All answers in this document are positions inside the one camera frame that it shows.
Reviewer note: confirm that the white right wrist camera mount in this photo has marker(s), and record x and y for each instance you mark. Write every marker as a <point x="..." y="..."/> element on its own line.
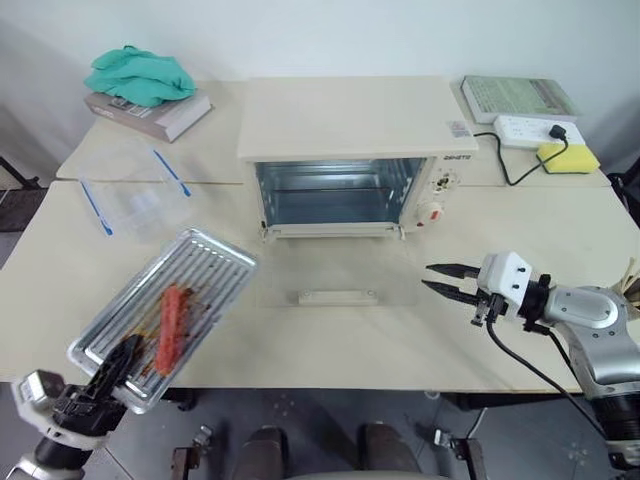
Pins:
<point x="507" y="277"/>

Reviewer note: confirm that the black power plug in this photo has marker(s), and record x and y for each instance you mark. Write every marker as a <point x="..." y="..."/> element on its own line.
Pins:
<point x="558" y="133"/>

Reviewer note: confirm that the dark rounded shape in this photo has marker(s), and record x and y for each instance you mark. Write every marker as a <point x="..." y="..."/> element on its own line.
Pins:
<point x="260" y="452"/>

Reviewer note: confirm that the cream toaster oven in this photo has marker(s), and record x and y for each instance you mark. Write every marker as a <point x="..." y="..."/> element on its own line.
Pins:
<point x="340" y="112"/>

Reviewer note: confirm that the green cloth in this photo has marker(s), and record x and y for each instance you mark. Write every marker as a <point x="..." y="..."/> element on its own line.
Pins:
<point x="137" y="75"/>

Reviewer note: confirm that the clear plastic food container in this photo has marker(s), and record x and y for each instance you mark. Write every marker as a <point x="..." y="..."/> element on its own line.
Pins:
<point x="135" y="200"/>

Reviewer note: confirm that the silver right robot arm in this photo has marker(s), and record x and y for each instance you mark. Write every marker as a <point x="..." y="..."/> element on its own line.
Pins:
<point x="595" y="320"/>

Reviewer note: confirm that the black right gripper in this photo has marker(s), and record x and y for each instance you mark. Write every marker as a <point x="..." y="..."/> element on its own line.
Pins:
<point x="484" y="307"/>

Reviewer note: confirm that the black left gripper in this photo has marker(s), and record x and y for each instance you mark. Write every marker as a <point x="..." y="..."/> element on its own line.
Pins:
<point x="87" y="407"/>

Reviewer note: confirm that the table caster wheel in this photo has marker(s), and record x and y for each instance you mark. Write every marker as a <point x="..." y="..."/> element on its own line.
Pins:
<point x="202" y="436"/>
<point x="445" y="439"/>

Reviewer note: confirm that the oven label sticker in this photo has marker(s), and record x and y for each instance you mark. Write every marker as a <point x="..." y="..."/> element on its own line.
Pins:
<point x="459" y="128"/>

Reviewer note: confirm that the black frame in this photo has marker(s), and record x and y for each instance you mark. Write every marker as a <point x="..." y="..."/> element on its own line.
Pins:
<point x="17" y="195"/>

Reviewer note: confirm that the thick grey book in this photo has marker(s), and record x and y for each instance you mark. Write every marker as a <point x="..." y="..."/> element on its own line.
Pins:
<point x="170" y="117"/>

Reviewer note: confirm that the cream oven knob red mark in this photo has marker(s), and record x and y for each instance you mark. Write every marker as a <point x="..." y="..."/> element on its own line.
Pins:
<point x="431" y="213"/>

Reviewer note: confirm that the brown stand foot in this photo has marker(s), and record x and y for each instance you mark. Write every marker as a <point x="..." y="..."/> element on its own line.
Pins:
<point x="470" y="460"/>
<point x="182" y="465"/>

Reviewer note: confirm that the red sausage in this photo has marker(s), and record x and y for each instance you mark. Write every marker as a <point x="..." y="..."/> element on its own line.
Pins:
<point x="170" y="330"/>

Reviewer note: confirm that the ribbed metal baking tray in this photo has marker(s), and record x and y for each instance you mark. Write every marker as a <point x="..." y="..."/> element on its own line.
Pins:
<point x="200" y="270"/>

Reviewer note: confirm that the glass toaster oven door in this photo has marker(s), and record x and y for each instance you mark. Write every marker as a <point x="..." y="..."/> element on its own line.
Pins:
<point x="340" y="265"/>

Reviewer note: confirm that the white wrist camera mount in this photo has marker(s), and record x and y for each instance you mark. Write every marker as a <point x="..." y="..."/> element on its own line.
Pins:
<point x="507" y="277"/>
<point x="35" y="390"/>

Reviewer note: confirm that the yellow sponge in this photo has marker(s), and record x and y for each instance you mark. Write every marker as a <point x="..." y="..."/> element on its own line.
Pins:
<point x="567" y="157"/>

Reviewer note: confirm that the blue container clip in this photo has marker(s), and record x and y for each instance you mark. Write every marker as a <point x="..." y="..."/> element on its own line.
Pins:
<point x="172" y="172"/>
<point x="96" y="207"/>

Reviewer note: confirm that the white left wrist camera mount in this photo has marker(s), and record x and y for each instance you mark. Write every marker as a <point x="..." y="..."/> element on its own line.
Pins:
<point x="35" y="390"/>

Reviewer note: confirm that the white power strip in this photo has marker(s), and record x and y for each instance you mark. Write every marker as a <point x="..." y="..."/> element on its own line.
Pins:
<point x="525" y="131"/>

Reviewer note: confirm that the green and white book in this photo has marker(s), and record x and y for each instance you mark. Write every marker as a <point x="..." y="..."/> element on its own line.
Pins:
<point x="515" y="95"/>

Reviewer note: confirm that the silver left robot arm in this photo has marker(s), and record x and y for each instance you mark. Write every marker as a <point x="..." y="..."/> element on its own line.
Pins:
<point x="47" y="457"/>

